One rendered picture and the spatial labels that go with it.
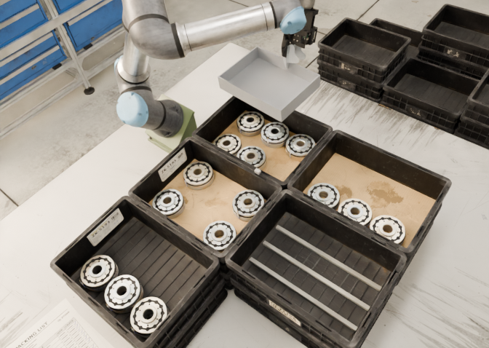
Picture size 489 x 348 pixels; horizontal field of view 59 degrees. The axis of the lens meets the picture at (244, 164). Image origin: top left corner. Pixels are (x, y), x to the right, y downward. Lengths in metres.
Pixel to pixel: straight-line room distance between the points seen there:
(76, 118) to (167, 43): 2.08
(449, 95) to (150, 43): 1.74
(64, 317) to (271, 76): 1.03
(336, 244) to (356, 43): 1.54
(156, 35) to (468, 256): 1.16
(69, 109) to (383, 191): 2.43
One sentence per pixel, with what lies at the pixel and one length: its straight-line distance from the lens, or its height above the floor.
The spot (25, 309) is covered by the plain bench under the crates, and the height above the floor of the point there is 0.70.
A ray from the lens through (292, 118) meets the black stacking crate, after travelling 1.57.
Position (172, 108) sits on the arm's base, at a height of 0.88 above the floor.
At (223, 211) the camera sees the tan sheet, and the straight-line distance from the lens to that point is 1.42.
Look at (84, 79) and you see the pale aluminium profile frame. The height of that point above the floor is 0.11.
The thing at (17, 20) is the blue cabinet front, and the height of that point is 0.70.
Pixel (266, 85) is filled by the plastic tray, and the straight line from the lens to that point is 1.48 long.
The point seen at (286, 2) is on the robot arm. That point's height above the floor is 1.36.
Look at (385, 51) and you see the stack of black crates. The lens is 2.60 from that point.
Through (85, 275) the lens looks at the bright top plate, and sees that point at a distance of 1.40.
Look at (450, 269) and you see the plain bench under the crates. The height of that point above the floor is 0.70.
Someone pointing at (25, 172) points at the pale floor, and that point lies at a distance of 3.07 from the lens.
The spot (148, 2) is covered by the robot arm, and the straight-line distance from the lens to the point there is 1.29.
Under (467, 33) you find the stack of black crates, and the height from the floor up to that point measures 0.49.
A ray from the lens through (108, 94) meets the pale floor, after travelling 3.35.
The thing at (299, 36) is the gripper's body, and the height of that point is 1.19.
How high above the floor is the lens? 2.00
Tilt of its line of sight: 50 degrees down
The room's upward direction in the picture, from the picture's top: 8 degrees counter-clockwise
